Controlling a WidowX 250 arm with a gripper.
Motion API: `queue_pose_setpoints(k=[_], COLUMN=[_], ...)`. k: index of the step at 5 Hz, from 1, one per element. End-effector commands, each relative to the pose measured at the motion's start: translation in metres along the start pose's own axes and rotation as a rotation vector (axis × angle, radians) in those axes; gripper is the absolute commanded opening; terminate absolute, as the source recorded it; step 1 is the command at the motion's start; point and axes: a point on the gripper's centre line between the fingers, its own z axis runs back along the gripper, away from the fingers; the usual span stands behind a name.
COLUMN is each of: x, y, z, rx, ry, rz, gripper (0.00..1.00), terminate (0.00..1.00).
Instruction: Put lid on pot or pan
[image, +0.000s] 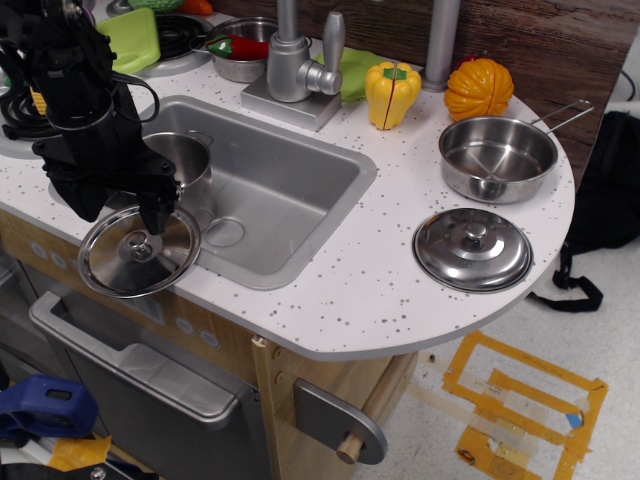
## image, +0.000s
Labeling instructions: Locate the black backpack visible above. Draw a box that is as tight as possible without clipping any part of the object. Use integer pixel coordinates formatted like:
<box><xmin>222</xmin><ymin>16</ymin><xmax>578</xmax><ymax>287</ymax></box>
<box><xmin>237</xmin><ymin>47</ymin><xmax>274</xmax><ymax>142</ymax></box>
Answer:
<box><xmin>528</xmin><ymin>111</ymin><xmax>639</xmax><ymax>313</ymax></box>

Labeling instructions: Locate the orange tape on floor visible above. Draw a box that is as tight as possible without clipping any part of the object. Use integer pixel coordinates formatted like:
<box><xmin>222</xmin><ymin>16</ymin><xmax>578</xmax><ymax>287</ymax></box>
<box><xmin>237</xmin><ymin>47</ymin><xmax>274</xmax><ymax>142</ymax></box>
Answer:
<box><xmin>442</xmin><ymin>331</ymin><xmax>609</xmax><ymax>479</ymax></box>

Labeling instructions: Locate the steel pot in sink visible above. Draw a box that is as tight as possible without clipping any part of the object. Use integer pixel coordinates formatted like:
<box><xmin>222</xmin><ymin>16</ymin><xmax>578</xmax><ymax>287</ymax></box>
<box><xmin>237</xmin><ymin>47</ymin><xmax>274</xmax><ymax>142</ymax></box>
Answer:
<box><xmin>143</xmin><ymin>132</ymin><xmax>215</xmax><ymax>231</ymax></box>

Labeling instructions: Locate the small steel pot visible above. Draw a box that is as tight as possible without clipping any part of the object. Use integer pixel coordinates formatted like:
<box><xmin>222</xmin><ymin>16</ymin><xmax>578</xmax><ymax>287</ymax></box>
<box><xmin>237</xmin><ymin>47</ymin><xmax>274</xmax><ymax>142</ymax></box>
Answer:
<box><xmin>192</xmin><ymin>16</ymin><xmax>278</xmax><ymax>83</ymax></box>

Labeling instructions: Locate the black stove burner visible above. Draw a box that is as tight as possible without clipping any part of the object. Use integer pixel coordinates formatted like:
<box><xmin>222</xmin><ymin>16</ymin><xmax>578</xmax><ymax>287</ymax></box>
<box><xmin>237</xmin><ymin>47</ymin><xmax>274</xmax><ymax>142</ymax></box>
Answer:
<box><xmin>1</xmin><ymin>78</ymin><xmax>59</xmax><ymax>141</ymax></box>
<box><xmin>156</xmin><ymin>14</ymin><xmax>207</xmax><ymax>61</ymax></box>

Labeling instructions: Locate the green cloth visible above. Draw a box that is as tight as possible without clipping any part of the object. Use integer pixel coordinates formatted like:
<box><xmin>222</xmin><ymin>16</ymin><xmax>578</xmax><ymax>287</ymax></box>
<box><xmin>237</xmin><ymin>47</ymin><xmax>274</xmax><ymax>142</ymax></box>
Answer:
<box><xmin>340</xmin><ymin>48</ymin><xmax>384</xmax><ymax>104</ymax></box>

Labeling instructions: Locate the grey oven door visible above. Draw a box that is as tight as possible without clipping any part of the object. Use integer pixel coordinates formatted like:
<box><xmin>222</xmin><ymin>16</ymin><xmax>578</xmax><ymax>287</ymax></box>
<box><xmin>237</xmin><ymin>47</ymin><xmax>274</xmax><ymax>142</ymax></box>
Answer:
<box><xmin>29</xmin><ymin>292</ymin><xmax>271</xmax><ymax>479</ymax></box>

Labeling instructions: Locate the grey post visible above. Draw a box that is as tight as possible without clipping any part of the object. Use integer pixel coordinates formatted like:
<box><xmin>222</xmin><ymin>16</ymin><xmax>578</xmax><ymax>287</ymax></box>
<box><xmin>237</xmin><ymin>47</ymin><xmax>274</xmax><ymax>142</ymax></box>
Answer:
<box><xmin>421</xmin><ymin>0</ymin><xmax>461</xmax><ymax>92</ymax></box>

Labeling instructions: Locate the orange toy pumpkin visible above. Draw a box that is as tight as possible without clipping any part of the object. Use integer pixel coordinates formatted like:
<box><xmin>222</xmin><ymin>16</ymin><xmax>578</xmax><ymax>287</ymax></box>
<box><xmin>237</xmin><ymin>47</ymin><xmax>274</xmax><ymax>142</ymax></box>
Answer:
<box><xmin>444</xmin><ymin>58</ymin><xmax>514</xmax><ymax>121</ymax></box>

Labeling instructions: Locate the steel frying pan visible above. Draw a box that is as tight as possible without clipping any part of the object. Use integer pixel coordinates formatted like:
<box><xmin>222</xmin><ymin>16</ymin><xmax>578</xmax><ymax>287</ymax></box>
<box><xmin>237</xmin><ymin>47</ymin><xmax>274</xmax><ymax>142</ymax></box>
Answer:
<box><xmin>438</xmin><ymin>100</ymin><xmax>593</xmax><ymax>204</ymax></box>

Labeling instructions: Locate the left black stove burner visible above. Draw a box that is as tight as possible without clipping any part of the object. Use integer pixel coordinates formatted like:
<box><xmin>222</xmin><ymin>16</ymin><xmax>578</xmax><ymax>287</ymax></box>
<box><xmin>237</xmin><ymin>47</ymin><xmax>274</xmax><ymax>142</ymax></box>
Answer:
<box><xmin>1</xmin><ymin>78</ymin><xmax>59</xmax><ymax>141</ymax></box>

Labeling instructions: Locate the yellow toy corn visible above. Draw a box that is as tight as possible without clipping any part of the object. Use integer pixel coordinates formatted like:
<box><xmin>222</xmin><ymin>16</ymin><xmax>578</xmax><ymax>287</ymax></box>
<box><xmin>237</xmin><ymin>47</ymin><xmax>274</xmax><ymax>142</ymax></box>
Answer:
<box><xmin>30</xmin><ymin>88</ymin><xmax>47</xmax><ymax>116</ymax></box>

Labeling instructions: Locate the grey toy faucet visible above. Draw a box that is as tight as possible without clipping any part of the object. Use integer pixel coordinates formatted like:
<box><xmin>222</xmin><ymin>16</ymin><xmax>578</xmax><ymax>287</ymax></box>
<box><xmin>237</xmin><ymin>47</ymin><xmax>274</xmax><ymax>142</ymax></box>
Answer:
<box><xmin>241</xmin><ymin>1</ymin><xmax>346</xmax><ymax>132</ymax></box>

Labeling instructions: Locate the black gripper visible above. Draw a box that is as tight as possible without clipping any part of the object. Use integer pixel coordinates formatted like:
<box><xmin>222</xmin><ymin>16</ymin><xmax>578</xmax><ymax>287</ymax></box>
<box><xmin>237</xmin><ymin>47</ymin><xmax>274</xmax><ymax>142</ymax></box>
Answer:
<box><xmin>32</xmin><ymin>112</ymin><xmax>181</xmax><ymax>235</ymax></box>

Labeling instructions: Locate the wooden towel rod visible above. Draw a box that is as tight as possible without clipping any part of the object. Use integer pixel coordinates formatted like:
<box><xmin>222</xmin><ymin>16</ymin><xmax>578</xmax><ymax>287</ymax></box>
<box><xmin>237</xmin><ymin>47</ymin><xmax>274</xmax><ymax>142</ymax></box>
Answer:
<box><xmin>336</xmin><ymin>354</ymin><xmax>413</xmax><ymax>464</ymax></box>

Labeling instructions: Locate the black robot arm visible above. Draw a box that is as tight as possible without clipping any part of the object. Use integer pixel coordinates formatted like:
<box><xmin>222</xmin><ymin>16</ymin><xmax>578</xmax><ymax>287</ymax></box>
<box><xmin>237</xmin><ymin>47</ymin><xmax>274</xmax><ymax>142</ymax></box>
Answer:
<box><xmin>1</xmin><ymin>1</ymin><xmax>181</xmax><ymax>234</ymax></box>

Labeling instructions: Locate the yellow toy bell pepper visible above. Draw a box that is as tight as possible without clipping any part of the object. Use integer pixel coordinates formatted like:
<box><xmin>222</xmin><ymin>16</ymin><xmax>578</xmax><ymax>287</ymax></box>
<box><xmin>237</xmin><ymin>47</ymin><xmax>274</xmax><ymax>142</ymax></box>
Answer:
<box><xmin>365</xmin><ymin>61</ymin><xmax>422</xmax><ymax>130</ymax></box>

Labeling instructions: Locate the red toy pepper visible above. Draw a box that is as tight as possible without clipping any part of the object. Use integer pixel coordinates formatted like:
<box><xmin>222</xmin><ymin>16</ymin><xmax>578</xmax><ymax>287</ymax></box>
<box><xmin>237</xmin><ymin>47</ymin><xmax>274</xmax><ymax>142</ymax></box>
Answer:
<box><xmin>205</xmin><ymin>34</ymin><xmax>269</xmax><ymax>61</ymax></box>

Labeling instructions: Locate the green plastic dish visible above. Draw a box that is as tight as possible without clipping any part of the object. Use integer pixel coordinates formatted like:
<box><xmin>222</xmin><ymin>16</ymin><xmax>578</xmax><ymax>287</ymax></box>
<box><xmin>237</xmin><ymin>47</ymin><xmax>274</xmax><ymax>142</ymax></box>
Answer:
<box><xmin>97</xmin><ymin>7</ymin><xmax>161</xmax><ymax>74</ymax></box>

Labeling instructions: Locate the blue clamp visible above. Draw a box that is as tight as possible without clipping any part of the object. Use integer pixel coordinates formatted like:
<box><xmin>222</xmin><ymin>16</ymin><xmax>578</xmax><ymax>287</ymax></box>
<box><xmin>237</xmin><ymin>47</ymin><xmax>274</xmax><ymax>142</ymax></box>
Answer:
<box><xmin>1</xmin><ymin>375</ymin><xmax>99</xmax><ymax>438</ymax></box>

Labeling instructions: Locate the steel lid on counter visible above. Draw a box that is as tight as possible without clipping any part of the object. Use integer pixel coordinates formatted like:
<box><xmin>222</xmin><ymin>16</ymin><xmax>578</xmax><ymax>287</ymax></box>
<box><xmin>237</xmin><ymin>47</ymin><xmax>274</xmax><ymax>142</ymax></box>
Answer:
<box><xmin>412</xmin><ymin>208</ymin><xmax>533</xmax><ymax>293</ymax></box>

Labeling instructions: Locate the steel lid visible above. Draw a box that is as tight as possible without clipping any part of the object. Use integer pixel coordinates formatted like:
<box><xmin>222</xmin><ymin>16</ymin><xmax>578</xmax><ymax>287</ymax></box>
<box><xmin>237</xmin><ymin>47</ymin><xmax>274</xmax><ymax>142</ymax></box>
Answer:
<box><xmin>412</xmin><ymin>208</ymin><xmax>533</xmax><ymax>293</ymax></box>
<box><xmin>78</xmin><ymin>206</ymin><xmax>201</xmax><ymax>299</ymax></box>

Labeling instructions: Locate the grey toy sink basin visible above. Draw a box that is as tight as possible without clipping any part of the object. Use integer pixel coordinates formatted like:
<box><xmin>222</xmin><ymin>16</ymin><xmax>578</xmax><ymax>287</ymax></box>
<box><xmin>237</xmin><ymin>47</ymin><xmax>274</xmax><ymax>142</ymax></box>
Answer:
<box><xmin>142</xmin><ymin>96</ymin><xmax>376</xmax><ymax>290</ymax></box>

